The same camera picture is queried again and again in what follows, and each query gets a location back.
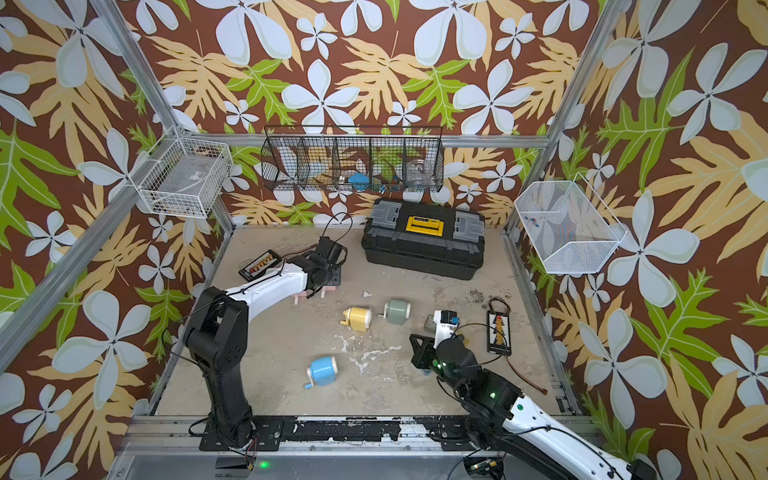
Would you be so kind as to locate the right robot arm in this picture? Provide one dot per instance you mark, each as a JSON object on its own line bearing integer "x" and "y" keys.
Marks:
{"x": 500, "y": 417}

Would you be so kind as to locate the clear grey tray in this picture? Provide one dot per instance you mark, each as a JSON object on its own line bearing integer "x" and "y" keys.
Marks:
{"x": 429, "y": 324}

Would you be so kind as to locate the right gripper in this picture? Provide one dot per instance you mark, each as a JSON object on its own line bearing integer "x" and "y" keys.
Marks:
{"x": 421, "y": 354}

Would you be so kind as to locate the black battery holder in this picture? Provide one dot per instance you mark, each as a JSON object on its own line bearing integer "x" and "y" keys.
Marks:
{"x": 499, "y": 329}
{"x": 257, "y": 267}

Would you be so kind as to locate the blue pencil sharpener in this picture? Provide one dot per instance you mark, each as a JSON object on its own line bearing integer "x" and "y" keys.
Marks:
{"x": 322, "y": 372}

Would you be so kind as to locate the black battery holder left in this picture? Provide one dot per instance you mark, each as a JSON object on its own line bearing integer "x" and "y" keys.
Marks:
{"x": 257, "y": 267}

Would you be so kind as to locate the white wire basket right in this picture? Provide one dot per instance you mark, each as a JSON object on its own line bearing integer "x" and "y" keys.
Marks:
{"x": 571, "y": 228}

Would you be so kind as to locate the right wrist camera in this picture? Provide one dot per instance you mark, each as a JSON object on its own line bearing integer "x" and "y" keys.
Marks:
{"x": 446, "y": 323}

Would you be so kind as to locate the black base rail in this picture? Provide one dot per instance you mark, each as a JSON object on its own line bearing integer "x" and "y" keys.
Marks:
{"x": 275, "y": 433}

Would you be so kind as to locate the white wire basket left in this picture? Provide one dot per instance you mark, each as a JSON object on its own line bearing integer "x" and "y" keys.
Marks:
{"x": 182, "y": 175}

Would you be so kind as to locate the black plastic toolbox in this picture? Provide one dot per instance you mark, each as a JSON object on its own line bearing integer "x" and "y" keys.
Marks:
{"x": 426, "y": 238}

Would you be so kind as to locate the green sharpener centre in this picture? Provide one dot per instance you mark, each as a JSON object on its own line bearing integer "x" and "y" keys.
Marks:
{"x": 397, "y": 311}

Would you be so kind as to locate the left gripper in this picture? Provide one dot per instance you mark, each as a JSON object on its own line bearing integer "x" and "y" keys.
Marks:
{"x": 337, "y": 277}

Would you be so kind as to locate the black battery holder right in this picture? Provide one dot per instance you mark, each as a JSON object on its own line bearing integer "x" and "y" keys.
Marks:
{"x": 499, "y": 329}

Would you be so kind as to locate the yellow pencil sharpener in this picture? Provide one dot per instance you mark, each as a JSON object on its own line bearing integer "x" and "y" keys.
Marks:
{"x": 357, "y": 318}

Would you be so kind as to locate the black wire basket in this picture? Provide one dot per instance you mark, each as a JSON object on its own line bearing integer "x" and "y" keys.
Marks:
{"x": 354, "y": 159}

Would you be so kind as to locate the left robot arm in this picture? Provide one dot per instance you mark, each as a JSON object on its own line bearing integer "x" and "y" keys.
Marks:
{"x": 217, "y": 333}

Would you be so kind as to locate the white wire basket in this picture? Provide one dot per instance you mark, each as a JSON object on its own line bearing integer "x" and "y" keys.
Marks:
{"x": 182, "y": 175}
{"x": 571, "y": 228}

